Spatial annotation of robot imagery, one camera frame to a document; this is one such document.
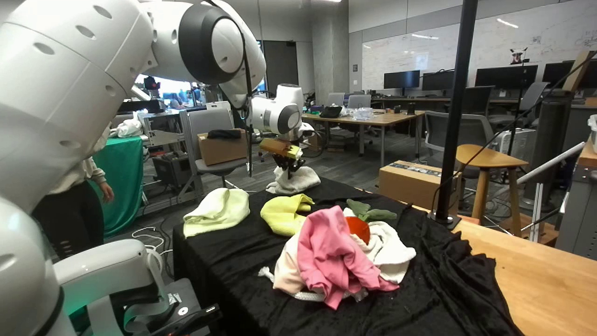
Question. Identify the person in beige sweater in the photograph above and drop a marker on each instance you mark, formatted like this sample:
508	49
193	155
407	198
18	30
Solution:
72	215

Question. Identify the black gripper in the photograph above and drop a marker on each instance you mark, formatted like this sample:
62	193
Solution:
288	163

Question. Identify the white towel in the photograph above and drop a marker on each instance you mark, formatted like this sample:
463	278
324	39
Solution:
389	252

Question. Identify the pale peach cloth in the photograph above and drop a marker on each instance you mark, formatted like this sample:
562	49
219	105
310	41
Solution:
286	273

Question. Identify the bright pink cloth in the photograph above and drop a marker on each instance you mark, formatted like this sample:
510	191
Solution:
333	263

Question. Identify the round wooden stool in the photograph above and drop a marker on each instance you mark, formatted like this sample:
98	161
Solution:
486	161

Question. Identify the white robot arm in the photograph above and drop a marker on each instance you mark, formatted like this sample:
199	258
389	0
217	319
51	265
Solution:
66	67

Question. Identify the cardboard box on floor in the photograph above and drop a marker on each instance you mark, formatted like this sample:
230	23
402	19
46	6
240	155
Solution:
411	183

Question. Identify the orange plush carrot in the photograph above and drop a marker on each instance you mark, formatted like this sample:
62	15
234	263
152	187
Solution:
361	215

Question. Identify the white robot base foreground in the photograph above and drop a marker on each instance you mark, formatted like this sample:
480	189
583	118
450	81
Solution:
120	284

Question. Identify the black vertical pole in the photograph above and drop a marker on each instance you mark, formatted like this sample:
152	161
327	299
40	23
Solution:
454	118

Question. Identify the green draped cloth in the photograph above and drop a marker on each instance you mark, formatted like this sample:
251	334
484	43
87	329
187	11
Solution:
122	161

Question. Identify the wooden office table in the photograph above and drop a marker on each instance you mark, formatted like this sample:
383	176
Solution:
376	118

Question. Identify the white cloth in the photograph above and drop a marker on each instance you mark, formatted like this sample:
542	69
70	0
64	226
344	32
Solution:
294	181

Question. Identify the yellow green cloth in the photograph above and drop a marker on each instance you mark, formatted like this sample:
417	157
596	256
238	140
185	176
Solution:
286	213

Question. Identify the pale yellow cloth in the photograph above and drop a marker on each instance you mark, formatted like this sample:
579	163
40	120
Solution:
221	209

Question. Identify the cardboard box on chair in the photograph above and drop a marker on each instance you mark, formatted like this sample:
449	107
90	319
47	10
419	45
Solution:
223	146

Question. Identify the white rope tube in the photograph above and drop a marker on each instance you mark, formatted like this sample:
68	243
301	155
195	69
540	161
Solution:
266	273

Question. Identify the grey office chair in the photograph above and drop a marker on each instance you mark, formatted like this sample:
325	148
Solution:
197	122

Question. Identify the black table cloth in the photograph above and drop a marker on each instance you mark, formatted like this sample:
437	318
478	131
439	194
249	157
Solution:
447	291

